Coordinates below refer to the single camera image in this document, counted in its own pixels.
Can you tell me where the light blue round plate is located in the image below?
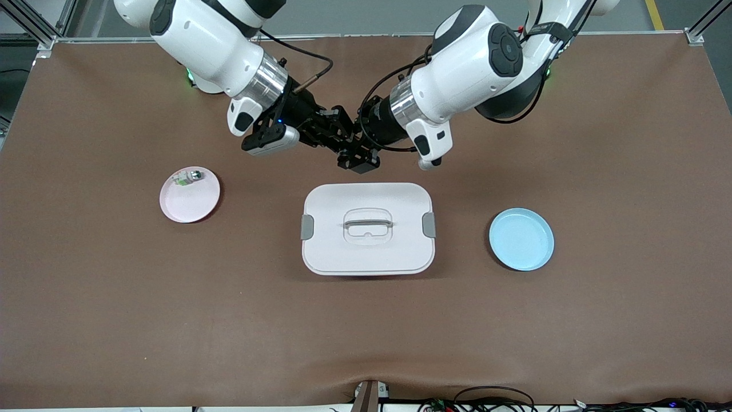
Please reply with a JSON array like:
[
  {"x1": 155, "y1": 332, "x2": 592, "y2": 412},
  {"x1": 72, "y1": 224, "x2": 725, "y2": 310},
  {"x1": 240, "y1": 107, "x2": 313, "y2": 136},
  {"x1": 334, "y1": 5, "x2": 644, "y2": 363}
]
[{"x1": 489, "y1": 208, "x2": 555, "y2": 272}]

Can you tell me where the black cable bundle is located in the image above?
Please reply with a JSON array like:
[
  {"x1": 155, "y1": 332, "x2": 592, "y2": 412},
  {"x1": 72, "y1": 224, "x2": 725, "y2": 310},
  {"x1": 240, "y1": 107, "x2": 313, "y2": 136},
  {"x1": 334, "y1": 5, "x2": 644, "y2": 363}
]
[{"x1": 417, "y1": 386, "x2": 732, "y2": 412}]

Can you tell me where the white lidded storage box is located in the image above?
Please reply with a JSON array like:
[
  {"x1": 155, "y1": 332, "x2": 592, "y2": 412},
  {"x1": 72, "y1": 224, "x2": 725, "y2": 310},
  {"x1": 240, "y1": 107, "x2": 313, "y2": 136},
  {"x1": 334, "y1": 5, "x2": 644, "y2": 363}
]
[{"x1": 301, "y1": 183, "x2": 436, "y2": 276}]

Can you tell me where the brown table mat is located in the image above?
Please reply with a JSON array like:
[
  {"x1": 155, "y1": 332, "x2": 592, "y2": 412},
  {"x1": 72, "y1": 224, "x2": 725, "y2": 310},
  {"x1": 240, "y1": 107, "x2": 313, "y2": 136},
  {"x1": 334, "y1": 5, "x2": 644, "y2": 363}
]
[{"x1": 0, "y1": 31, "x2": 732, "y2": 410}]

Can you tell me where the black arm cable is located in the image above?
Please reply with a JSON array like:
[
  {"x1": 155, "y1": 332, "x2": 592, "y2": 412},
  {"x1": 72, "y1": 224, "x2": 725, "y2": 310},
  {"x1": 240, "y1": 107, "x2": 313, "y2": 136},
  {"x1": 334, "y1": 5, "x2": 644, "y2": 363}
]
[
  {"x1": 356, "y1": 41, "x2": 552, "y2": 153},
  {"x1": 254, "y1": 30, "x2": 335, "y2": 96}
]

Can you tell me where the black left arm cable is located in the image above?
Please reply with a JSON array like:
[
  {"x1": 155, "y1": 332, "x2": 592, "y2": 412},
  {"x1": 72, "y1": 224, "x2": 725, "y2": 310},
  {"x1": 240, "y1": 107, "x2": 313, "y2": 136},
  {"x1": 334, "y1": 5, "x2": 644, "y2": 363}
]
[{"x1": 356, "y1": 41, "x2": 552, "y2": 153}]

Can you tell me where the pink round plate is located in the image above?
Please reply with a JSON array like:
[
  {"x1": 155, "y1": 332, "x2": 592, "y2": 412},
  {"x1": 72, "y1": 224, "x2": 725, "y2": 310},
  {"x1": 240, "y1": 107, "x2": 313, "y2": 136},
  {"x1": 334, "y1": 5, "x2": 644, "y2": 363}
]
[{"x1": 160, "y1": 167, "x2": 221, "y2": 224}]

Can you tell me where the aluminium frame profile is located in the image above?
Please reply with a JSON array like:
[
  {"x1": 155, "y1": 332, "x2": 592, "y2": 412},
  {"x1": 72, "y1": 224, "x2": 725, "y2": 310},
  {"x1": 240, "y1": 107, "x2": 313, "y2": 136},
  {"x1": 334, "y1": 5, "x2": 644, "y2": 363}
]
[
  {"x1": 685, "y1": 0, "x2": 732, "y2": 45},
  {"x1": 0, "y1": 0, "x2": 78, "y2": 51}
]

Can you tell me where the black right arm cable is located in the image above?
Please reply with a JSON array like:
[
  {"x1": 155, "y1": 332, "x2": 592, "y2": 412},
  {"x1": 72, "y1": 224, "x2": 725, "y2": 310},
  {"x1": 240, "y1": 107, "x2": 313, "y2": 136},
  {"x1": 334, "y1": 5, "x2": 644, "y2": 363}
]
[{"x1": 254, "y1": 30, "x2": 335, "y2": 96}]

